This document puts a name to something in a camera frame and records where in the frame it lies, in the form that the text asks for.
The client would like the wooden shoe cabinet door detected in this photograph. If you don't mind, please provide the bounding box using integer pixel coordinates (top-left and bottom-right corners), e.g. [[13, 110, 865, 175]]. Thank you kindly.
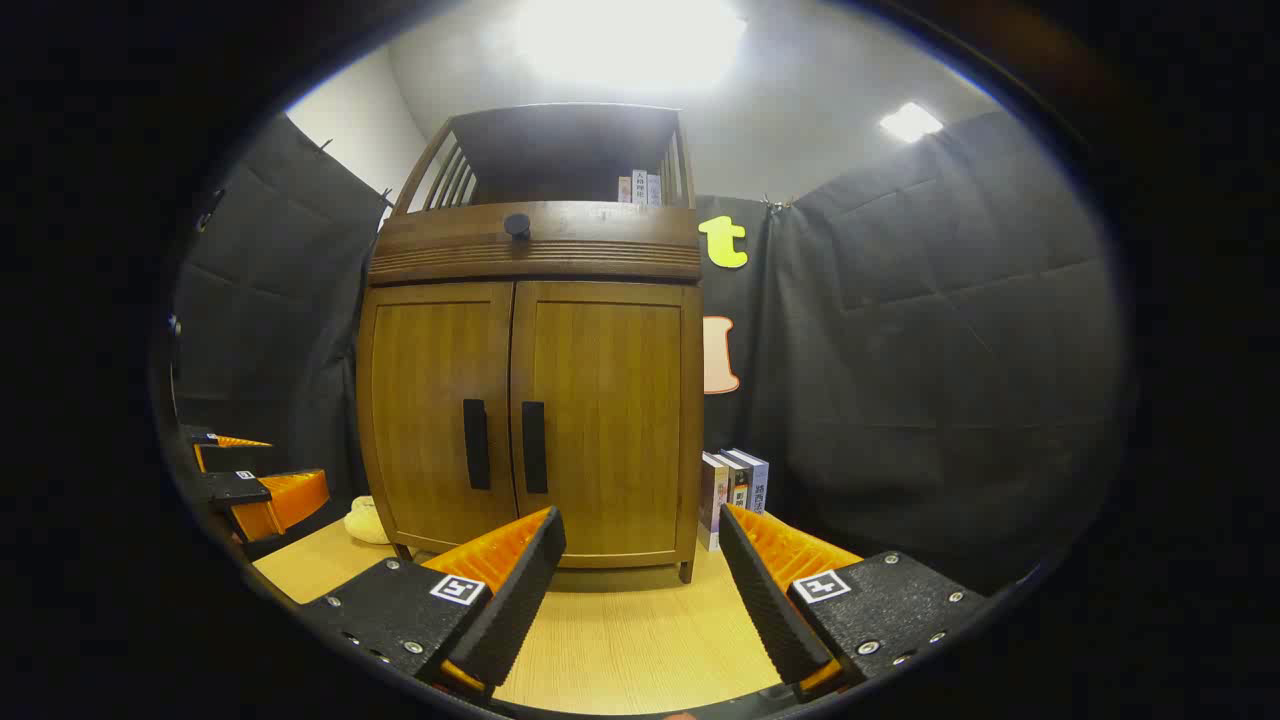
[[510, 280, 701, 569], [358, 282, 519, 553]]

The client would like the cream plush toy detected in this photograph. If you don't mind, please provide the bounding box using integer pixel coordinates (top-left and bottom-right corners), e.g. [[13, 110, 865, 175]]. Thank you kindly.
[[344, 496, 393, 546]]

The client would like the wooden cabinet drawer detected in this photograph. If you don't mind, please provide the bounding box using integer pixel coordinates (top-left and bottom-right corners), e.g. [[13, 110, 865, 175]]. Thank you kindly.
[[370, 203, 701, 286]]

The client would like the standing book with dark spine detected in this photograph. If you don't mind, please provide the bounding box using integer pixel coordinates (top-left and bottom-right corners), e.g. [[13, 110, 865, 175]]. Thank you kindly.
[[720, 452, 753, 513]]

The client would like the standing book with white spine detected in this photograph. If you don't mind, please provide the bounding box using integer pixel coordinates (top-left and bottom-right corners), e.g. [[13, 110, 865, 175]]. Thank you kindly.
[[734, 448, 771, 517]]

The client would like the large ceiling light panel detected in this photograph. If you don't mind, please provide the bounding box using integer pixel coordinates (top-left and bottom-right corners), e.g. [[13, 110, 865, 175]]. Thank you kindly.
[[510, 0, 749, 91]]

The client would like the standing book with pale cover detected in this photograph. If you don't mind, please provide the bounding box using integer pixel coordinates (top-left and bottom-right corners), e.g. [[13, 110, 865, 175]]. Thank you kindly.
[[697, 452, 732, 553]]

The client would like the wooden double-door shoe cabinet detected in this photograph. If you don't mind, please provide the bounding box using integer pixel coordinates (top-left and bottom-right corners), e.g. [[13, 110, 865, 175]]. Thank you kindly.
[[355, 102, 706, 584]]

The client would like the black backdrop cloth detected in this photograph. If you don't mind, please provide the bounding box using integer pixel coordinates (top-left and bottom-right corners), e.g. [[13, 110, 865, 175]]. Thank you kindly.
[[168, 108, 1129, 593]]

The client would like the small ceiling light panel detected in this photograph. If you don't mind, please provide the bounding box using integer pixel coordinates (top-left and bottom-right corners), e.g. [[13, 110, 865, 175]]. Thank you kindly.
[[879, 101, 945, 144]]

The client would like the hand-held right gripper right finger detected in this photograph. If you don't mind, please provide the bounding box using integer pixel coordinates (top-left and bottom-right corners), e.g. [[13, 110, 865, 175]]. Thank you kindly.
[[718, 503, 991, 701]]

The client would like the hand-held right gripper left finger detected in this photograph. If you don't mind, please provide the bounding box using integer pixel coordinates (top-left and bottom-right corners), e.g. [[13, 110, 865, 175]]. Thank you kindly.
[[300, 505, 568, 701]]

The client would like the black door handle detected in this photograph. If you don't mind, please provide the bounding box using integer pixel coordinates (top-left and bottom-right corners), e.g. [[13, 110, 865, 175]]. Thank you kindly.
[[462, 398, 493, 492], [520, 400, 550, 495]]

